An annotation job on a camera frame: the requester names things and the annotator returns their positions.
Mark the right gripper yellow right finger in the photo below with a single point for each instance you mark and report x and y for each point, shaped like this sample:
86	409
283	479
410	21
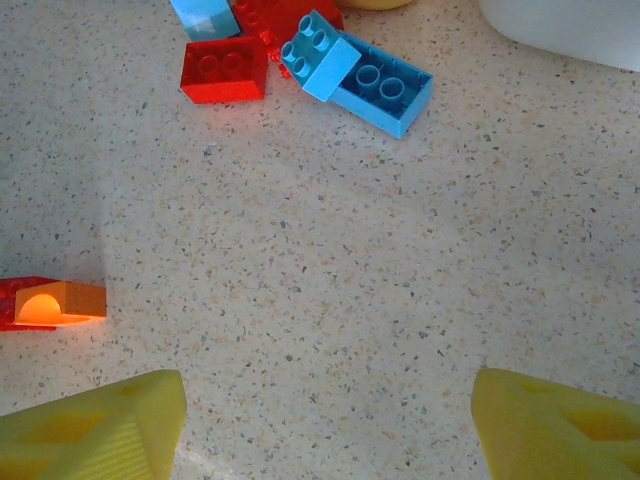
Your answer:
550	440

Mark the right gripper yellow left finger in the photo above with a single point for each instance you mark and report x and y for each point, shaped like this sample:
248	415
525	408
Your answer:
90	440

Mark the orange arch lego brick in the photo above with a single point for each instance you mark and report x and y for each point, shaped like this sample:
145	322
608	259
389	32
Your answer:
75	300

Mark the red lego brick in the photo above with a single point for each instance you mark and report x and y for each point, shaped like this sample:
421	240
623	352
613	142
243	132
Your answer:
223	70
7	300

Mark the blue long lego brick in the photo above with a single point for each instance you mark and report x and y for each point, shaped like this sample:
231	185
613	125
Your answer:
385	95

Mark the white plastic container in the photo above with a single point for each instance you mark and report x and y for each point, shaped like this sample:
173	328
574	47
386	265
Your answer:
565	25

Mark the blue sloped lego brick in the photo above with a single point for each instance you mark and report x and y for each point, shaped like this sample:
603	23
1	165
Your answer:
205	17

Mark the small blue lego brick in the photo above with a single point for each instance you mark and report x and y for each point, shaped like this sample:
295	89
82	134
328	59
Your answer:
320	55

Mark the red irregular lego piece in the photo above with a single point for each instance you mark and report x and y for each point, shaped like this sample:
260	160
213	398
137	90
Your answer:
280	20

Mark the yellow plastic container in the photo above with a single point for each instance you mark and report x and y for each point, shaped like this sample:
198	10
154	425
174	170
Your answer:
372	3

